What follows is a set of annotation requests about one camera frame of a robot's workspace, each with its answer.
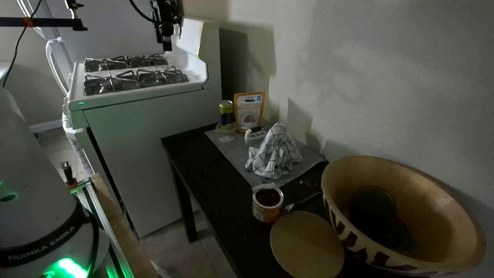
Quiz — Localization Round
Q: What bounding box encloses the metal spoon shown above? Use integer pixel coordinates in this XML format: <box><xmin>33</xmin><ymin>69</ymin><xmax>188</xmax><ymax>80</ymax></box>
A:
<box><xmin>284</xmin><ymin>192</ymin><xmax>323</xmax><ymax>213</ymax></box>

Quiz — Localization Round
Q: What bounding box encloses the checked dish cloth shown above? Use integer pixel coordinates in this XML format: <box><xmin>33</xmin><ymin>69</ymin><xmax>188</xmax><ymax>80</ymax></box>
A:
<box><xmin>245</xmin><ymin>122</ymin><xmax>304</xmax><ymax>180</ymax></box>

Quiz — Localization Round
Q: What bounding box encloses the white gas stove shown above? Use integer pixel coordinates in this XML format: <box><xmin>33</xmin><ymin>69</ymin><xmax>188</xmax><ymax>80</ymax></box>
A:
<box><xmin>62</xmin><ymin>17</ymin><xmax>223</xmax><ymax>238</ymax></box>

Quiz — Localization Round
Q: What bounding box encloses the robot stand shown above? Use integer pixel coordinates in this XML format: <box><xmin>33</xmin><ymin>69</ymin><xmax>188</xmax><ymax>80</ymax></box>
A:
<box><xmin>69</xmin><ymin>174</ymin><xmax>159</xmax><ymax>278</ymax></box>

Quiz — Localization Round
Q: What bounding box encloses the open tin can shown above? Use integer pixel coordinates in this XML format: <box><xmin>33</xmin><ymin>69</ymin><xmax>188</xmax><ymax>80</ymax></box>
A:
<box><xmin>252</xmin><ymin>183</ymin><xmax>285</xmax><ymax>224</ymax></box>

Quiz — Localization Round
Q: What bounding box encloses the white scrub brush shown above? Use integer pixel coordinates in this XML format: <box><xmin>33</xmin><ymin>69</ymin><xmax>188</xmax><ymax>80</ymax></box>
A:
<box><xmin>244</xmin><ymin>126</ymin><xmax>268</xmax><ymax>147</ymax></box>

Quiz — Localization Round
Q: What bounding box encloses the black cable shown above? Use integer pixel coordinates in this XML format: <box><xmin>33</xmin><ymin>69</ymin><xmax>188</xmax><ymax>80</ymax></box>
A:
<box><xmin>2</xmin><ymin>0</ymin><xmax>44</xmax><ymax>88</ymax></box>

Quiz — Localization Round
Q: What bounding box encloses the grey placemat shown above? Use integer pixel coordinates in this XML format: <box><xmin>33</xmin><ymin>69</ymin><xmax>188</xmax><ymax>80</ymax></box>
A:
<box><xmin>204</xmin><ymin>119</ymin><xmax>329</xmax><ymax>188</ymax></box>

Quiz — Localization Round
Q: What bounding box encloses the orange food pouch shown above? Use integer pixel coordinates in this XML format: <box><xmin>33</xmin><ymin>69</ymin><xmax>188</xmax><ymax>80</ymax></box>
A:
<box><xmin>233</xmin><ymin>91</ymin><xmax>266</xmax><ymax>133</ymax></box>

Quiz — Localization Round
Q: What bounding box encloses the large wooden bowl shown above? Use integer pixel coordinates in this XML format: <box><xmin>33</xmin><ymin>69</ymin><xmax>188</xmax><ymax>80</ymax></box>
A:
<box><xmin>321</xmin><ymin>155</ymin><xmax>487</xmax><ymax>277</ymax></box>

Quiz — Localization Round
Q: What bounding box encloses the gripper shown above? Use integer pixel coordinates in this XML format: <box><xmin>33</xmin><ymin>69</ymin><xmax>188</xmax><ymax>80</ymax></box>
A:
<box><xmin>150</xmin><ymin>0</ymin><xmax>184</xmax><ymax>52</ymax></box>

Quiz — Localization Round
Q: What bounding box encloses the stove burner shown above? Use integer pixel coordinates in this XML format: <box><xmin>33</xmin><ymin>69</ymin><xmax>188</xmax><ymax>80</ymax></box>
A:
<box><xmin>136</xmin><ymin>66</ymin><xmax>190</xmax><ymax>88</ymax></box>
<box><xmin>127</xmin><ymin>54</ymin><xmax>169</xmax><ymax>68</ymax></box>
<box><xmin>84</xmin><ymin>57</ymin><xmax>130</xmax><ymax>73</ymax></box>
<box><xmin>83</xmin><ymin>72</ymin><xmax>142</xmax><ymax>96</ymax></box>

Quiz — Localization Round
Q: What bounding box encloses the black clamp knob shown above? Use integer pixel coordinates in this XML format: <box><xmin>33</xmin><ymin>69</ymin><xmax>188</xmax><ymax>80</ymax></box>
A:
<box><xmin>61</xmin><ymin>161</ymin><xmax>78</xmax><ymax>190</ymax></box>

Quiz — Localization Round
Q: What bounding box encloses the round wooden board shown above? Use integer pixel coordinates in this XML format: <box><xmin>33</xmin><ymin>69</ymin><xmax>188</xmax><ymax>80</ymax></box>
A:
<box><xmin>269</xmin><ymin>210</ymin><xmax>345</xmax><ymax>278</ymax></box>

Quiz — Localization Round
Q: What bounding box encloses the yellow drink can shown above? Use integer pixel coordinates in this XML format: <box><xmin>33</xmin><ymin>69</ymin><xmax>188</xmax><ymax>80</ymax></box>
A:
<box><xmin>218</xmin><ymin>100</ymin><xmax>235</xmax><ymax>131</ymax></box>

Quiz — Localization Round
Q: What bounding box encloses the dark green mug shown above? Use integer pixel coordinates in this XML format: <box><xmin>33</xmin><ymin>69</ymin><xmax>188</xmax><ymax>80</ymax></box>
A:
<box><xmin>349</xmin><ymin>186</ymin><xmax>416</xmax><ymax>258</ymax></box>

